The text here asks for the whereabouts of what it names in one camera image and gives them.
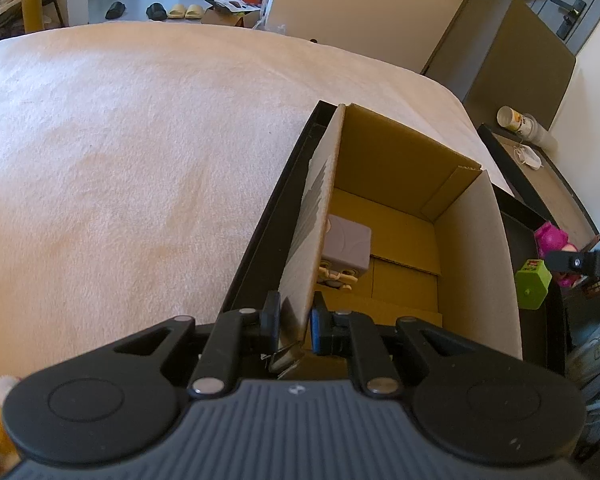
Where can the pink plush toy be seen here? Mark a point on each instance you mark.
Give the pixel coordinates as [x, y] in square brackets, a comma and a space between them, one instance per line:
[550, 237]

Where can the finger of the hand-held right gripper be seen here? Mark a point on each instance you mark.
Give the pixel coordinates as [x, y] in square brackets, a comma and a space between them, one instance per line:
[575, 262]

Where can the black tray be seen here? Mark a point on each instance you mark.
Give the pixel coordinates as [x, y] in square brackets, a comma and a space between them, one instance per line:
[260, 260]

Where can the brown cardboard box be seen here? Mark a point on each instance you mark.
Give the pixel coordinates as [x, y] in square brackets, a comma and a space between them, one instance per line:
[470, 270]

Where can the open cardboard box with papers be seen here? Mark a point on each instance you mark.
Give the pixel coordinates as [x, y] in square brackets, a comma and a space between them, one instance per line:
[230, 10]

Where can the white face mask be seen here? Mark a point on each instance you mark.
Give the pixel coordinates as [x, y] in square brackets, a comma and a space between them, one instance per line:
[528, 156]

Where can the brown board panel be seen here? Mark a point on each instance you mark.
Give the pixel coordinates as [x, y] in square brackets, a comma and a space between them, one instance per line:
[520, 60]

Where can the black slipper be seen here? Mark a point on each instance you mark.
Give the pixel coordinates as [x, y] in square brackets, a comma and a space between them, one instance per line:
[115, 11]
[156, 11]

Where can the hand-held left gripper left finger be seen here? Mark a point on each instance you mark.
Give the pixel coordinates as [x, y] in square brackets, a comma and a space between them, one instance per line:
[271, 322]

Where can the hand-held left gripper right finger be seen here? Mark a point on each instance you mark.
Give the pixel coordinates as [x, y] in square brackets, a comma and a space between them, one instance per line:
[319, 332]

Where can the grey cube toy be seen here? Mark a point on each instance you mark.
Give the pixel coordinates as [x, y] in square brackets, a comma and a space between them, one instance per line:
[347, 242]

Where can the black side table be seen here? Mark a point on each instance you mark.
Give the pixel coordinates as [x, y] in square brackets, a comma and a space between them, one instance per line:
[555, 190]

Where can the wooden figure toy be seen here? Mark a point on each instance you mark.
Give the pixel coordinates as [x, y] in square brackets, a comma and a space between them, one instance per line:
[335, 276]

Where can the yellow slipper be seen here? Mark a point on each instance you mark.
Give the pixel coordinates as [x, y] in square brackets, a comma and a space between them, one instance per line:
[194, 11]
[176, 11]

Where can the stack of paper cups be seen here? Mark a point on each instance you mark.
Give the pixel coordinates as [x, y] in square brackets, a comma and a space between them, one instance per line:
[522, 124]

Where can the plastic packaging bags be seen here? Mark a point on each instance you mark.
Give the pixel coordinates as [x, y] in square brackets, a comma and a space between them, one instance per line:
[597, 350]

